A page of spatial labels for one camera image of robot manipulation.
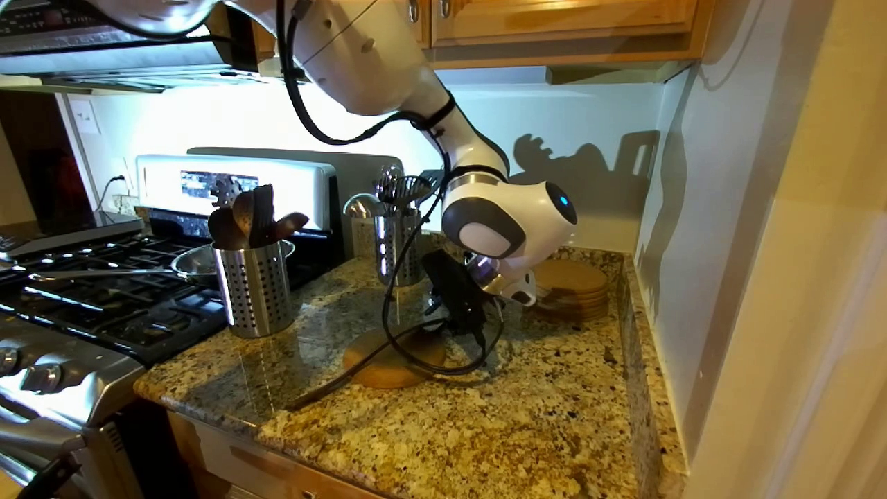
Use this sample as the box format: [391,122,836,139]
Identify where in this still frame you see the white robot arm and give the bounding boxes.
[86,0,577,319]

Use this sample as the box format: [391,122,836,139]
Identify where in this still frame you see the round cork trivet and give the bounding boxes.
[340,329,452,390]

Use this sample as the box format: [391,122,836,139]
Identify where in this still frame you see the dark wooden spoon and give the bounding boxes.
[289,319,445,409]

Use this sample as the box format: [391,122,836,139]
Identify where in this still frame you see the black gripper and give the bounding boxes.
[420,250,494,351]

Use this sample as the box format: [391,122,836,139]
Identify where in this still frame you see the stainless steel frying pan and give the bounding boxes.
[0,235,300,289]

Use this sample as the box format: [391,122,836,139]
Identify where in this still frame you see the dark wooden spatula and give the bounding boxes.
[208,193,251,250]

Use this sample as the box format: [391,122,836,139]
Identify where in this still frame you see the wooden upper cabinet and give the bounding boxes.
[400,0,717,70]

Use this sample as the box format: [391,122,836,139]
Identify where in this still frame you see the stainless steel stove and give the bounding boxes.
[0,149,357,499]

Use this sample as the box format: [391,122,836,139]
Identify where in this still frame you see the range hood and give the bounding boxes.
[0,0,273,93]

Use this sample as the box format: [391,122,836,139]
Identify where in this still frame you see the perforated steel utensil holder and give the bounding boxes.
[215,240,296,337]

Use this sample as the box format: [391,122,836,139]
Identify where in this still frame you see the wooden base cabinet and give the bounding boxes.
[170,412,386,499]

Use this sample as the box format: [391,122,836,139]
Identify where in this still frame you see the round wooden board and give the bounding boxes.
[533,261,609,319]

